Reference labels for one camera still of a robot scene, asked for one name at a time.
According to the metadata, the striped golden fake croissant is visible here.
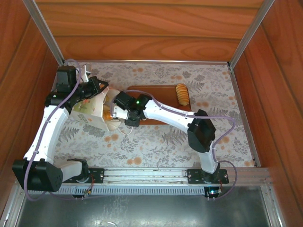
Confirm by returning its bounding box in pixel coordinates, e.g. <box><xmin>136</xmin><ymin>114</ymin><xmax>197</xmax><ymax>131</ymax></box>
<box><xmin>103</xmin><ymin>104</ymin><xmax>114</xmax><ymax>121</ymax></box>

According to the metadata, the circuit board with green light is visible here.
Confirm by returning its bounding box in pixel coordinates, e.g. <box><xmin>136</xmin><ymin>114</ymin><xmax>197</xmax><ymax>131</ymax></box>
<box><xmin>205</xmin><ymin>186</ymin><xmax>223</xmax><ymax>201</ymax></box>

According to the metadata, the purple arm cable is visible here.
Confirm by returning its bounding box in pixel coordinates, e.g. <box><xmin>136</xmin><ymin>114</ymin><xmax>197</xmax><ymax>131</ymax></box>
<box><xmin>110</xmin><ymin>92</ymin><xmax>238</xmax><ymax>201</ymax></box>
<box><xmin>23</xmin><ymin>58</ymin><xmax>95</xmax><ymax>202</ymax></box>

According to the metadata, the grey slotted cable duct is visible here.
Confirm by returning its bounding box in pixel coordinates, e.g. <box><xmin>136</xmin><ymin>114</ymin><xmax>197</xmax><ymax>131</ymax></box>
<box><xmin>58</xmin><ymin>185</ymin><xmax>207</xmax><ymax>196</ymax></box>

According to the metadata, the floral patterned tablecloth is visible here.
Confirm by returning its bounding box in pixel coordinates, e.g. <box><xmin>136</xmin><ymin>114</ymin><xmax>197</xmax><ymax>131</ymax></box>
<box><xmin>29</xmin><ymin>61</ymin><xmax>261</xmax><ymax>167</ymax></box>

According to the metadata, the shiny metal sheet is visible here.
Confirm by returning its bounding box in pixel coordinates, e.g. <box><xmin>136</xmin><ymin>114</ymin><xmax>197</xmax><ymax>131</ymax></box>
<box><xmin>15</xmin><ymin>189</ymin><xmax>273</xmax><ymax>227</ymax></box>

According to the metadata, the aluminium side rail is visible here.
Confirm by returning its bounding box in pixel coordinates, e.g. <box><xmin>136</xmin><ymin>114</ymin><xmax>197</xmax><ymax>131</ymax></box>
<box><xmin>228</xmin><ymin>66</ymin><xmax>262</xmax><ymax>166</ymax></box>

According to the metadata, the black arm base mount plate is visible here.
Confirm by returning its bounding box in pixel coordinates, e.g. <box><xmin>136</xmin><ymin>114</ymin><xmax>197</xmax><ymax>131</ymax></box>
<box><xmin>187</xmin><ymin>167</ymin><xmax>230</xmax><ymax>184</ymax></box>
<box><xmin>61</xmin><ymin>166</ymin><xmax>105</xmax><ymax>184</ymax></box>

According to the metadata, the white printed paper bag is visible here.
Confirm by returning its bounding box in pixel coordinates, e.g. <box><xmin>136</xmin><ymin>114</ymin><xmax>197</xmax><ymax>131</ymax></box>
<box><xmin>71</xmin><ymin>86</ymin><xmax>133</xmax><ymax>136</ymax></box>

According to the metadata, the aluminium frame post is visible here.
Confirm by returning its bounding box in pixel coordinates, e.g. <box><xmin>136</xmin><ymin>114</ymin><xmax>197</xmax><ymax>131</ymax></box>
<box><xmin>227</xmin><ymin>0</ymin><xmax>277</xmax><ymax>69</ymax></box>
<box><xmin>22</xmin><ymin>0</ymin><xmax>66</xmax><ymax>67</ymax></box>

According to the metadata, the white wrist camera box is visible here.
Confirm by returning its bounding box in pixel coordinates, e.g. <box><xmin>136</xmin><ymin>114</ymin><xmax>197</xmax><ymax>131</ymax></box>
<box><xmin>111</xmin><ymin>105</ymin><xmax>130</xmax><ymax>120</ymax></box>
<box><xmin>81</xmin><ymin>66</ymin><xmax>93</xmax><ymax>82</ymax></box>

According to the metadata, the brown rectangular tray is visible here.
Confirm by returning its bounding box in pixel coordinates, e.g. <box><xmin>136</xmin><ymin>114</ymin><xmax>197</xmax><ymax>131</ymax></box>
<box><xmin>126</xmin><ymin>84</ymin><xmax>193</xmax><ymax>126</ymax></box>

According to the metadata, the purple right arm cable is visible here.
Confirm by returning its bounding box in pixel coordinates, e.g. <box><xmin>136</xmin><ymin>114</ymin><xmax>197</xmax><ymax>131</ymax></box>
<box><xmin>110</xmin><ymin>92</ymin><xmax>238</xmax><ymax>201</ymax></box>

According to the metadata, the ribbed long fake bread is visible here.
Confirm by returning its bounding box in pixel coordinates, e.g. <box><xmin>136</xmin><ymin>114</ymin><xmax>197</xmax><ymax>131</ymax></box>
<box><xmin>175</xmin><ymin>83</ymin><xmax>190</xmax><ymax>107</ymax></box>

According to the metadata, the aluminium mounting rail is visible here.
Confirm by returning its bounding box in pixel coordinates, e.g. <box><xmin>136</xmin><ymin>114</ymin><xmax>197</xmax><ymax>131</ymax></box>
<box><xmin>14</xmin><ymin>165</ymin><xmax>272</xmax><ymax>186</ymax></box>

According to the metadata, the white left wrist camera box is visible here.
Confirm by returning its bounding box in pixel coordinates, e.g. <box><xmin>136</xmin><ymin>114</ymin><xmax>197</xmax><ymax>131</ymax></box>
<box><xmin>81</xmin><ymin>66</ymin><xmax>93</xmax><ymax>82</ymax></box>

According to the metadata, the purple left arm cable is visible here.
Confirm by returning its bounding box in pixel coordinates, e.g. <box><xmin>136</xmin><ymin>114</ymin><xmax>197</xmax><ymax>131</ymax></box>
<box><xmin>23</xmin><ymin>58</ymin><xmax>95</xmax><ymax>202</ymax></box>

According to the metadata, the aluminium frame bar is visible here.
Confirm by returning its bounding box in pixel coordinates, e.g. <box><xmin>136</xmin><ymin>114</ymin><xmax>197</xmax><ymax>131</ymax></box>
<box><xmin>63</xmin><ymin>59</ymin><xmax>231</xmax><ymax>66</ymax></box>

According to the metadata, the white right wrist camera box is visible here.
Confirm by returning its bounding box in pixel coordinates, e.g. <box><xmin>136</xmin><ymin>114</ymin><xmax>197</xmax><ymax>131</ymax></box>
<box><xmin>111</xmin><ymin>105</ymin><xmax>130</xmax><ymax>120</ymax></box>

